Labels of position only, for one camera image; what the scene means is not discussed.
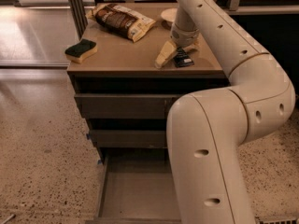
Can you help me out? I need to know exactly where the yellow green sponge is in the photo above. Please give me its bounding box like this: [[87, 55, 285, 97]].
[[64, 39, 97, 63]]

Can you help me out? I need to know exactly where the white ceramic bowl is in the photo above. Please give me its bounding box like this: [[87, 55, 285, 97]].
[[161, 8, 177, 24]]

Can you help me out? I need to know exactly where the grey top drawer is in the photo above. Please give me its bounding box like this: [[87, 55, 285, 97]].
[[75, 93, 179, 119]]

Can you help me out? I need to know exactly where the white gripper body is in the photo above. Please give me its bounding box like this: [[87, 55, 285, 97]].
[[170, 23, 199, 48]]

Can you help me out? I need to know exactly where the metal floor vent grate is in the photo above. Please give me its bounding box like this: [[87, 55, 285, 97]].
[[256, 217, 299, 224]]

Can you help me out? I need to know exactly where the grey open bottom drawer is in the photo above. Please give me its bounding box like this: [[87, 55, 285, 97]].
[[85, 150, 181, 224]]

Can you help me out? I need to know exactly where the grey drawer cabinet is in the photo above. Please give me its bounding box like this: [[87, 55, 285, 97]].
[[67, 3, 228, 159]]

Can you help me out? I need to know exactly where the grey middle drawer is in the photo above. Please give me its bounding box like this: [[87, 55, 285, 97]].
[[90, 130, 166, 148]]

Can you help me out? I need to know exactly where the brown and cream chip bag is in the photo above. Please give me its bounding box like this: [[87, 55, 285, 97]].
[[86, 3, 156, 42]]

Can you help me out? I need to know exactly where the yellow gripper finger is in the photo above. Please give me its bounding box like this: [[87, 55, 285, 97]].
[[183, 39, 200, 52], [155, 40, 177, 69]]

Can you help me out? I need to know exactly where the dark blue rxbar wrapper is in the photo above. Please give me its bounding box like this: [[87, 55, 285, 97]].
[[173, 48, 194, 68]]

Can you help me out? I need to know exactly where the dark metal window post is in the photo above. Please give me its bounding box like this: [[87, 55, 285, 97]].
[[68, 0, 88, 38]]

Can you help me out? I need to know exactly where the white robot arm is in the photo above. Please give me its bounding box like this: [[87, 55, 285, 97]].
[[155, 0, 295, 224]]

